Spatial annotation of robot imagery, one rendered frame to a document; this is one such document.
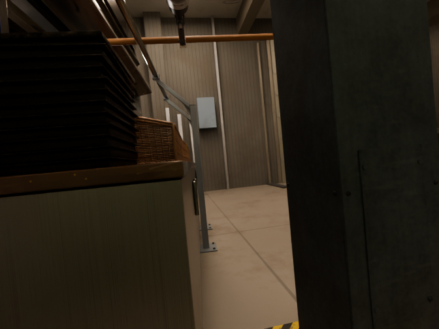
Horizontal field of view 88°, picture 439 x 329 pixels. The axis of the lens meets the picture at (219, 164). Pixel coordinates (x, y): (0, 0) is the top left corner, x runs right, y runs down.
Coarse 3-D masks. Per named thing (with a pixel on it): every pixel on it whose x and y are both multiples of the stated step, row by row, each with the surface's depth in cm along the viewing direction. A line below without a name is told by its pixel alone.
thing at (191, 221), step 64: (0, 192) 37; (64, 192) 39; (128, 192) 40; (192, 192) 91; (0, 256) 38; (64, 256) 39; (128, 256) 40; (192, 256) 51; (0, 320) 38; (64, 320) 39; (128, 320) 40; (192, 320) 41
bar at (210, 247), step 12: (120, 0) 78; (132, 24) 91; (144, 48) 112; (156, 72) 143; (168, 96) 195; (180, 96) 149; (192, 108) 149; (192, 120) 149; (192, 132) 149; (204, 204) 150; (204, 216) 150; (204, 228) 150; (204, 240) 150; (204, 252) 145
